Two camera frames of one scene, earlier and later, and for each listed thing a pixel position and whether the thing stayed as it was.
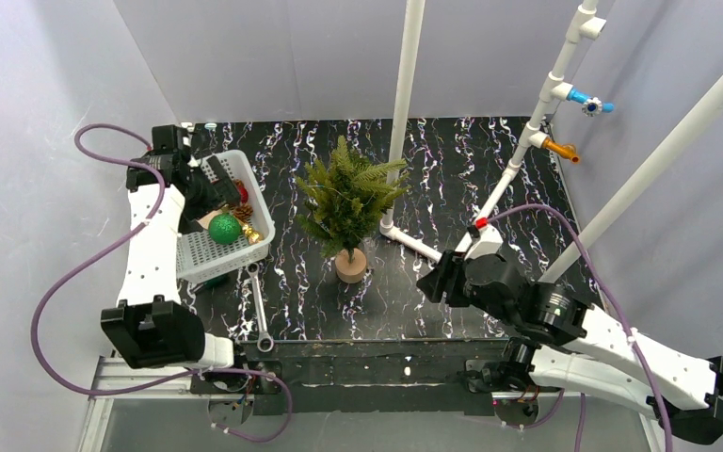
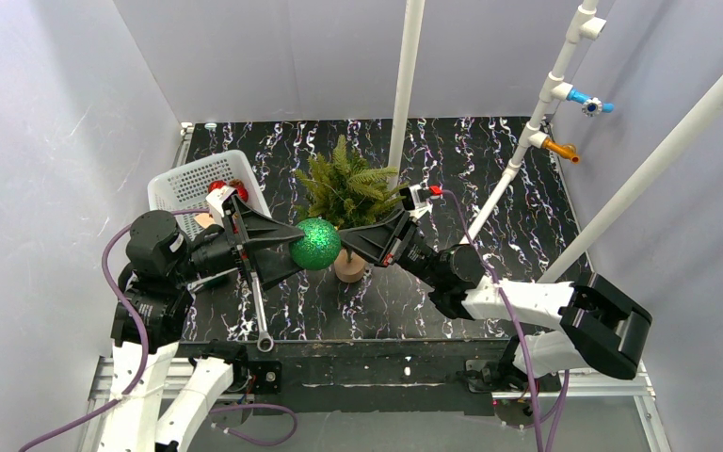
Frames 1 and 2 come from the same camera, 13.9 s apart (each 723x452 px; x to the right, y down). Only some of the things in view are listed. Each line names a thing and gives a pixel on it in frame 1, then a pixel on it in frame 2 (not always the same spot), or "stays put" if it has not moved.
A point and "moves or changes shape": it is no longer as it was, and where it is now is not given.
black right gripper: x=439 y=280 → x=399 y=240
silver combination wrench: x=265 y=342 stays put
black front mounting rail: x=412 y=377 stays put
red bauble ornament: x=244 y=194 stays put
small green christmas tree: x=346 y=197 stays put
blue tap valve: x=592 y=105 stays put
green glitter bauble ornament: x=225 y=229 moves or changes shape
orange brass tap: x=568 y=151 stays put
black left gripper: x=216 y=189 → x=239 y=238
